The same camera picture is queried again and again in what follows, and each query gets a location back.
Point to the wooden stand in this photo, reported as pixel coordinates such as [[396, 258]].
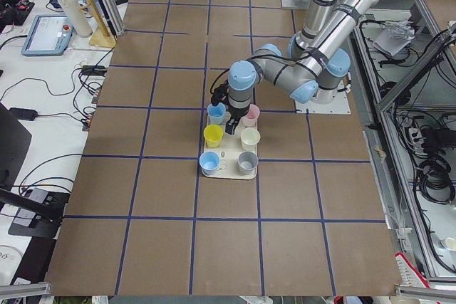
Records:
[[101, 37]]

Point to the light blue cup near pink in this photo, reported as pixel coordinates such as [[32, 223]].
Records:
[[216, 113]]

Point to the beige water bottle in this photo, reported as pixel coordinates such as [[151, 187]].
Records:
[[79, 21]]

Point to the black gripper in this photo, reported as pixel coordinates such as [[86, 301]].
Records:
[[236, 114]]

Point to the light blue cup near grey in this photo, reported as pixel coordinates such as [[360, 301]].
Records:
[[209, 162]]

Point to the cream white plastic cup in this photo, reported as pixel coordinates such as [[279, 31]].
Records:
[[250, 138]]

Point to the pink plastic cup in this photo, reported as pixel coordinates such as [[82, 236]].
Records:
[[250, 119]]

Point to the beige plastic tray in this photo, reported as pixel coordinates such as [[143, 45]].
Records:
[[228, 152]]

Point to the yellow plastic cup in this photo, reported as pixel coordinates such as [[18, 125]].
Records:
[[213, 135]]

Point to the blue teach pendant tablet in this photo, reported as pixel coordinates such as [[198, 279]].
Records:
[[49, 35]]

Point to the grey plastic cup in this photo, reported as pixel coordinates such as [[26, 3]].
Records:
[[247, 162]]

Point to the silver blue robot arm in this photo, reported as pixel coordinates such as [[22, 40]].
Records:
[[328, 23]]

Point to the black power adapter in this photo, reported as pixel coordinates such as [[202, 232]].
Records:
[[24, 114]]

